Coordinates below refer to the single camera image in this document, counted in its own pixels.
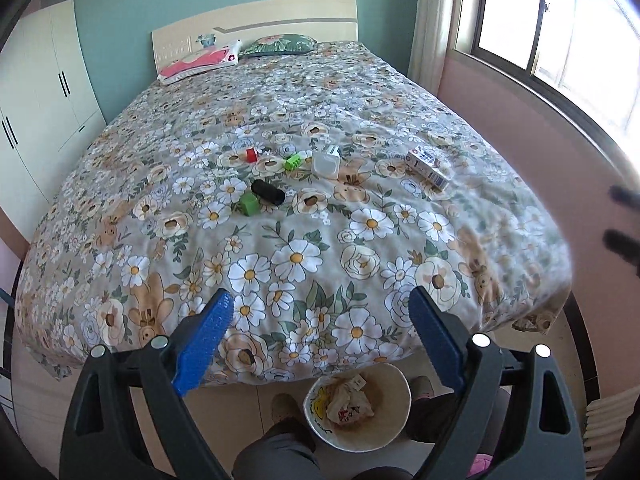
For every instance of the person's shoe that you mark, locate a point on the person's shoe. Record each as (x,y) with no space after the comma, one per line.
(283,406)
(421,386)

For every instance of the red toy block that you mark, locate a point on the red toy block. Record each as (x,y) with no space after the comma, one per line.
(251,155)

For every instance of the pink soft object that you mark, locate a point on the pink soft object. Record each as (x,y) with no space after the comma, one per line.
(480,464)

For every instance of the person's left leg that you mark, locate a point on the person's left leg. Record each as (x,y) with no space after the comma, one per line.
(280,452)

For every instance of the crumpled paper wrapper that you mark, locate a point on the crumpled paper wrapper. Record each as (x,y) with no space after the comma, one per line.
(350,405)

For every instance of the white plastic container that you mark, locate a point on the white plastic container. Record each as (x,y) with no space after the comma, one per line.
(326,161)

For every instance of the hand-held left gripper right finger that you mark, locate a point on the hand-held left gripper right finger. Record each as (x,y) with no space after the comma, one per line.
(435,335)

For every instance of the cream trash bin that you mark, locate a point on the cream trash bin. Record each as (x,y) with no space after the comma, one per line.
(390,410)

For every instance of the white and blue carton box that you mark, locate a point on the white and blue carton box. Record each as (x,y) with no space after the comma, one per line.
(428,165)

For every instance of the window with dark frame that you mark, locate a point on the window with dark frame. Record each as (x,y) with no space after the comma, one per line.
(550,35)

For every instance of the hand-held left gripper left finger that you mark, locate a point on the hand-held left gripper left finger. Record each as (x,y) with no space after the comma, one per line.
(207,340)

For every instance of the cream curtain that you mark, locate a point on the cream curtain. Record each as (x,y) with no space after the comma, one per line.
(432,25)

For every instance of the beige wooden bed headboard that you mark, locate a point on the beige wooden bed headboard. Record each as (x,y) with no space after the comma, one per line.
(280,22)

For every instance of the person's left shoe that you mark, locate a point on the person's left shoe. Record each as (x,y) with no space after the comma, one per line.
(283,406)

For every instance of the pink and white pillow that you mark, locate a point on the pink and white pillow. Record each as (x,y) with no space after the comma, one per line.
(197,62)

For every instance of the person's right shoe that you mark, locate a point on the person's right shoe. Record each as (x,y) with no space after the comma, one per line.
(421,386)

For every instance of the green floral pillow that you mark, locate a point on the green floral pillow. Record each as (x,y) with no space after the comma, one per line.
(277,45)

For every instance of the green studded toy block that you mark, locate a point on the green studded toy block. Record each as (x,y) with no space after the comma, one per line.
(294,161)

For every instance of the floral bed blanket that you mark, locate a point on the floral bed blanket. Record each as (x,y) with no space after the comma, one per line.
(300,270)

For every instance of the green cube block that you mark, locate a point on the green cube block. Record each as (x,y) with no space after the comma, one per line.
(248,204)

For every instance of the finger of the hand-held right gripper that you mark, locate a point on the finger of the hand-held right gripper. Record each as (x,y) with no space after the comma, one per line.
(622,247)
(625,195)

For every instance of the white radiator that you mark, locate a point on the white radiator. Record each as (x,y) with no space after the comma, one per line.
(607,427)

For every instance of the small beige paper box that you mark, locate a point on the small beige paper box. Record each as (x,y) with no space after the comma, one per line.
(356,383)

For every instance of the cream wardrobe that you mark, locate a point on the cream wardrobe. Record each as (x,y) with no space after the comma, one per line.
(40,110)

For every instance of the black cylinder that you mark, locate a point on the black cylinder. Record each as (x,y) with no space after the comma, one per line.
(267,192)

